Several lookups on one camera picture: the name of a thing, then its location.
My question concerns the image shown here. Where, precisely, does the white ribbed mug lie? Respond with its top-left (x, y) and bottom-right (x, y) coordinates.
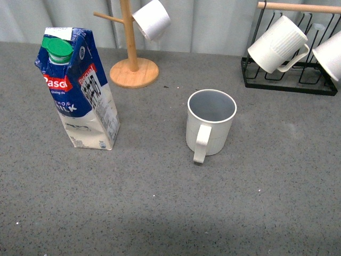
top-left (248, 15), bottom-right (310, 74)
top-left (186, 89), bottom-right (237, 164)

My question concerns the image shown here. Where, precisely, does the blue white milk carton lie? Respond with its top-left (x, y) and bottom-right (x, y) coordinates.
top-left (35, 27), bottom-right (120, 150)

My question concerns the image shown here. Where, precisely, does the white cup on tree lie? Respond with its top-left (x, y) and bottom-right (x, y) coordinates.
top-left (132, 0), bottom-right (171, 41)

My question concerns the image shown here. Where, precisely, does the wooden mug tree stand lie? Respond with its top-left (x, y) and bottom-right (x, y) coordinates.
top-left (93, 0), bottom-right (159, 89)

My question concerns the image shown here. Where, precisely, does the white ribbed mug on rack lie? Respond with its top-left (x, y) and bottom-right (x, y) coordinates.
top-left (248, 15), bottom-right (310, 74)

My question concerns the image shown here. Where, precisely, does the white mug at edge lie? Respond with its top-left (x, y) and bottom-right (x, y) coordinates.
top-left (312, 32), bottom-right (341, 82)

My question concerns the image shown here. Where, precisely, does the black wire mug rack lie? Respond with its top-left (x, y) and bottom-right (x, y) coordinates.
top-left (241, 1), bottom-right (340, 96)

